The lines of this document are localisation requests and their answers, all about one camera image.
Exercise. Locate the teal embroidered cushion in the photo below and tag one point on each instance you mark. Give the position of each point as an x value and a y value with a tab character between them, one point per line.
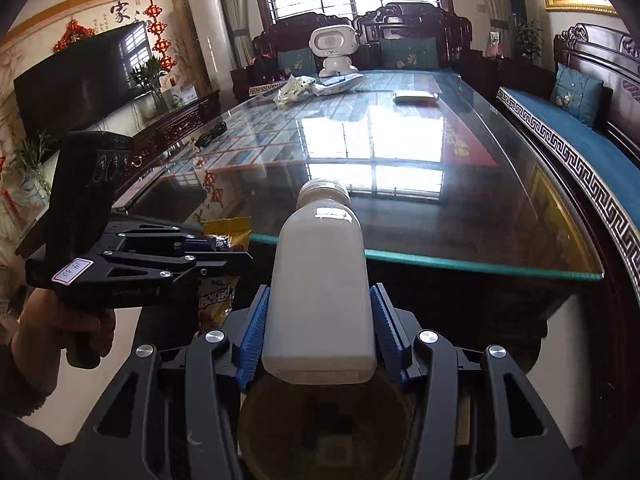
410	54
297	62
575	95

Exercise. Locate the dark wooden armchair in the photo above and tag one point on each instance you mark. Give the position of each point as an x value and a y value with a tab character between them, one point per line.
290	42
415	30

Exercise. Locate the red diamond knot decoration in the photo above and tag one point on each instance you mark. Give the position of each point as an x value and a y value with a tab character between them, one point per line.
74	36

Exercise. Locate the person's left forearm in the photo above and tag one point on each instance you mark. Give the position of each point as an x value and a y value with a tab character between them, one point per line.
22	400

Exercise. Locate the white toy robot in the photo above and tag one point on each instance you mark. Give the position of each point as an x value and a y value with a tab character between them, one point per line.
331	47

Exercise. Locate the green potted plant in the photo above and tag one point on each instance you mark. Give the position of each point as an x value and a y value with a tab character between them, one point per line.
529	40

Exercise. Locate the white standing air conditioner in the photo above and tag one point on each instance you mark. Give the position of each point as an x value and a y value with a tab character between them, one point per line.
212	42

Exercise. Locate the dark wooden sofa blue seat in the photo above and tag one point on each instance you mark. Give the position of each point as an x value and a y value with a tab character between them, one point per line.
590	150

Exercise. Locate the white box on cabinet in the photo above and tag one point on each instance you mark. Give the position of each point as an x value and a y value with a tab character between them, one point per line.
182	95

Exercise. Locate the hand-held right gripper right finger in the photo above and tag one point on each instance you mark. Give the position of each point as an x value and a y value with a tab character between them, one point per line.
387	325

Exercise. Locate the grey curtain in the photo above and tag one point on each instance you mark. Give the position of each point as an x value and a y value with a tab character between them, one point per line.
232	10

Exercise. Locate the green leafy floor plant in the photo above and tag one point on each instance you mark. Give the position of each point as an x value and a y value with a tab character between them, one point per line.
30	165

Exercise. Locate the white patterned plastic bag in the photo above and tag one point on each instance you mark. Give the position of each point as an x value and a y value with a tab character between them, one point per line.
294	91

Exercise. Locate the green bamboo plant in vase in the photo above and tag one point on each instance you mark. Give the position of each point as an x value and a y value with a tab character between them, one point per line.
150	82

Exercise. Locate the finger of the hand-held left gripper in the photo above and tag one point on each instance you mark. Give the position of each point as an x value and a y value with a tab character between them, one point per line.
165	237
200	267

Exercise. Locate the red printed table poster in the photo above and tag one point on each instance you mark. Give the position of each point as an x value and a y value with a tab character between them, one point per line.
465	145

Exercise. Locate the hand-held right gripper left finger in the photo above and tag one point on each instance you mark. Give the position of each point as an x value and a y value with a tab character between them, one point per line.
255	330

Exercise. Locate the yellow snack packet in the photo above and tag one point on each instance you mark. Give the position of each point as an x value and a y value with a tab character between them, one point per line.
220	300

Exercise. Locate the white and blue packet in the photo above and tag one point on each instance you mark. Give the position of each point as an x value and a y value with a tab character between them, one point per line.
340	84

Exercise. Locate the black television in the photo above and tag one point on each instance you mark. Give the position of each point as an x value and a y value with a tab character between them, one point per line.
80	85

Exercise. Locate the beige curtain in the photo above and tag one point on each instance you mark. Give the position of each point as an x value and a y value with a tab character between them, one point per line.
490	0

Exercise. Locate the person's left hand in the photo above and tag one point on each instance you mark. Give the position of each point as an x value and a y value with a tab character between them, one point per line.
42	330

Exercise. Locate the dark wooden television cabinet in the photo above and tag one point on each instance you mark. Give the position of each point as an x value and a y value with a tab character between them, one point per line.
150	135

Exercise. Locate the tall dark tower appliance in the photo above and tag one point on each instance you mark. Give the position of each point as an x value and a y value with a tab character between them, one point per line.
516	22

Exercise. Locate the brown round waste bin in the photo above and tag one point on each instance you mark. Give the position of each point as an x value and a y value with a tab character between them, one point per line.
325	435

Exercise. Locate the white plastic bottle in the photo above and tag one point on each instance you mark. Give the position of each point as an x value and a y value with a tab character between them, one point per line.
320	285

